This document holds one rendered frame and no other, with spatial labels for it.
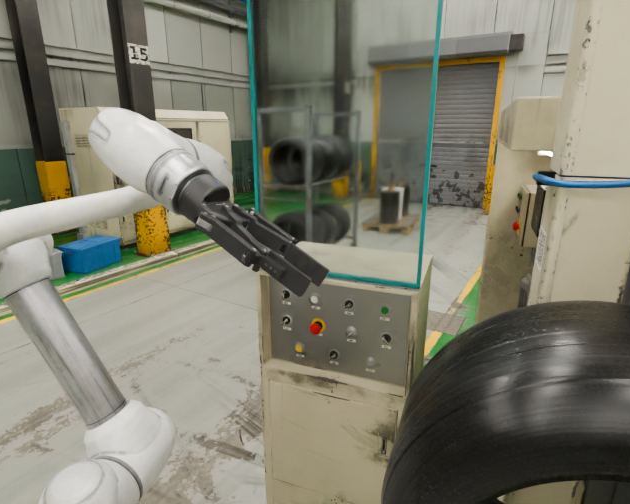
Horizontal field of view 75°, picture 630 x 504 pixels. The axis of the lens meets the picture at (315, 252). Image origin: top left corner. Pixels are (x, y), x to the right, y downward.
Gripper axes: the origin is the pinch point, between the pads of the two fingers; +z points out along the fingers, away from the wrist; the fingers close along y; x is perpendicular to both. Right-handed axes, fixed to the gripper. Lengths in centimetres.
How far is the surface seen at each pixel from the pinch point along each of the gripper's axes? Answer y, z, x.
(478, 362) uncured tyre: -6.0, 27.0, 2.4
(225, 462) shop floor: -114, -13, -168
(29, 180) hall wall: -406, -600, -345
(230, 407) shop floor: -153, -36, -175
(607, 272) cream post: -32, 39, 20
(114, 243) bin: -339, -332, -279
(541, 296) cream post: -32.2, 33.6, 10.7
